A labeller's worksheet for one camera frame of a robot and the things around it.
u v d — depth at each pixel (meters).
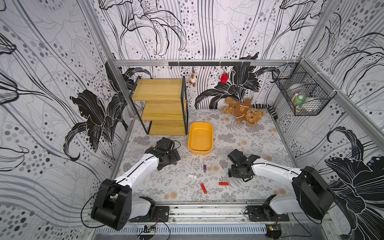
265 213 0.65
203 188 0.82
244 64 0.91
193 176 0.86
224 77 0.95
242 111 1.08
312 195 0.42
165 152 0.63
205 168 0.89
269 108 1.19
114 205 0.41
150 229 0.72
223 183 0.83
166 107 0.97
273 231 0.70
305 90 0.78
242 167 0.63
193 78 0.93
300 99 0.78
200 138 1.01
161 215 0.74
